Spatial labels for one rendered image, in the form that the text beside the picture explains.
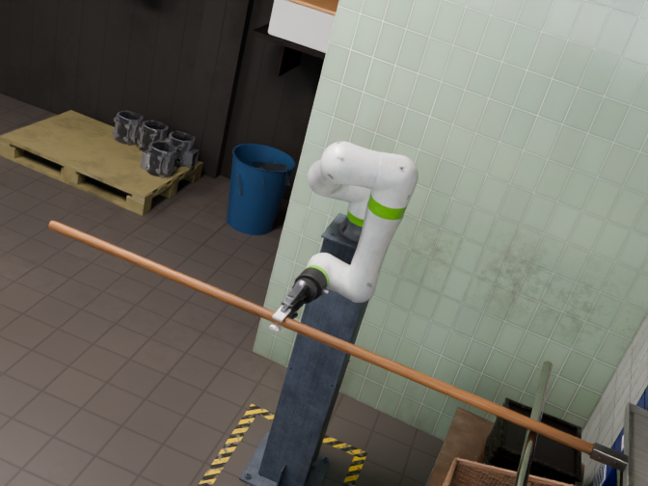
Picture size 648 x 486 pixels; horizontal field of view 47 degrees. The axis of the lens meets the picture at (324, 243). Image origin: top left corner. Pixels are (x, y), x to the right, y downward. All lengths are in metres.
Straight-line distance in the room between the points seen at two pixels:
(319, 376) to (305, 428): 0.27
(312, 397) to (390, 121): 1.18
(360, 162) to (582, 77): 1.17
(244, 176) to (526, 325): 2.16
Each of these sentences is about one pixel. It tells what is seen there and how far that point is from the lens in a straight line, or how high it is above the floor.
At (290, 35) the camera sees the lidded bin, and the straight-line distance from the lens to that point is 4.71.
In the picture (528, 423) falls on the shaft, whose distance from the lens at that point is 2.12.
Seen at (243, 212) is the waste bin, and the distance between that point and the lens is 4.90.
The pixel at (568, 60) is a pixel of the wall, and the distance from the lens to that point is 3.03.
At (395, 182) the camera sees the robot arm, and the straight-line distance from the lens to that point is 2.16.
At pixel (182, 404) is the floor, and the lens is 3.59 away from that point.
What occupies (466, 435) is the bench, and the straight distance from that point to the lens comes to 2.99.
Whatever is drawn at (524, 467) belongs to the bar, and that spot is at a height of 1.17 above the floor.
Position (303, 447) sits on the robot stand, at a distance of 3.16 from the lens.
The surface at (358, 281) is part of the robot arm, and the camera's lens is 2.38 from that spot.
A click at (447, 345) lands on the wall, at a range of 3.54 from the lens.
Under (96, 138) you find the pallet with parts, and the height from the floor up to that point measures 0.14.
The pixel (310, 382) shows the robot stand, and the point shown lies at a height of 0.57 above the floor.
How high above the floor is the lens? 2.42
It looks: 28 degrees down
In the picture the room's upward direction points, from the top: 16 degrees clockwise
